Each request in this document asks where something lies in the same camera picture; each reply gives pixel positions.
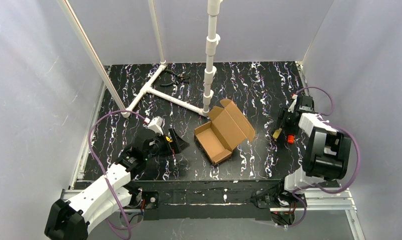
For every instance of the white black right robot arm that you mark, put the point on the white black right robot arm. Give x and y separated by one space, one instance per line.
327 153

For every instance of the yellow black screwdriver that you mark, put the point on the yellow black screwdriver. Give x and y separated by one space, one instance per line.
168 139

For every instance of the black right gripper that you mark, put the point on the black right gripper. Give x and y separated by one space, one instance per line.
287 123

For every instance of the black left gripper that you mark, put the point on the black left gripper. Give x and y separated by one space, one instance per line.
170 141

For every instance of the brown cardboard box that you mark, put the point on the brown cardboard box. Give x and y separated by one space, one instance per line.
228 128

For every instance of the red orange handled tool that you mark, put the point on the red orange handled tool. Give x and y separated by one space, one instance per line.
290 138

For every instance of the white PVC pipe frame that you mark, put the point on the white PVC pipe frame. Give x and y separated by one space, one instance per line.
212 41

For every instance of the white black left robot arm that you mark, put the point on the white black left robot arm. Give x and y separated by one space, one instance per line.
76 217

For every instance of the yellow handled tool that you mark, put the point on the yellow handled tool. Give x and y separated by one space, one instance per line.
277 133

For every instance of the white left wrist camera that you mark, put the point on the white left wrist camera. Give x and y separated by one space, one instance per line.
154 124

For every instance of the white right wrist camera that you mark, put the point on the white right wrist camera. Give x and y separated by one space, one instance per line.
292 106

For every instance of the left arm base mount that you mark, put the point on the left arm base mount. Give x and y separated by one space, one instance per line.
146 200

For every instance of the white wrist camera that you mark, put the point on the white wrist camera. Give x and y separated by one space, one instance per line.
154 124
292 106

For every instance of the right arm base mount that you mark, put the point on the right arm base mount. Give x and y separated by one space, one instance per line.
276 197

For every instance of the black pliers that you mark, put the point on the black pliers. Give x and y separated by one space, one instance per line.
179 78

